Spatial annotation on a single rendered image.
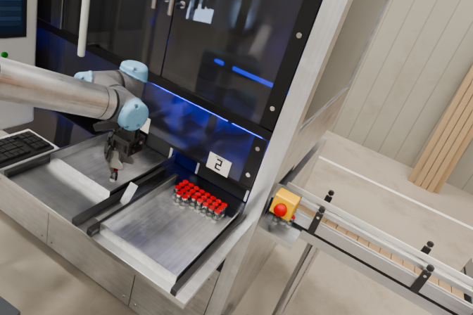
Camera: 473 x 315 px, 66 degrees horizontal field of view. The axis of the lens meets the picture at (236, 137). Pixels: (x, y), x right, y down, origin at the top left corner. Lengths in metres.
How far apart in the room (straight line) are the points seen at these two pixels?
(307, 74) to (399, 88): 3.57
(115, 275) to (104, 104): 1.16
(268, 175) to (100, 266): 1.05
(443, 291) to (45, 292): 1.69
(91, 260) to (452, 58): 3.90
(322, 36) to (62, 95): 0.63
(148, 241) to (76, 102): 0.47
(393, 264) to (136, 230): 0.81
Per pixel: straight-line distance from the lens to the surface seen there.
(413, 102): 4.59
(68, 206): 1.17
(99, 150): 1.42
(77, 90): 0.80
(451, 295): 1.37
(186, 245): 1.10
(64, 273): 2.15
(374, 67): 4.53
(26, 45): 1.57
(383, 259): 1.31
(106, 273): 1.90
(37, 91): 0.76
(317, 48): 1.00
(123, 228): 1.11
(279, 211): 1.14
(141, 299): 1.83
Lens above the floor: 1.65
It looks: 26 degrees down
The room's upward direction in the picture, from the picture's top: 18 degrees clockwise
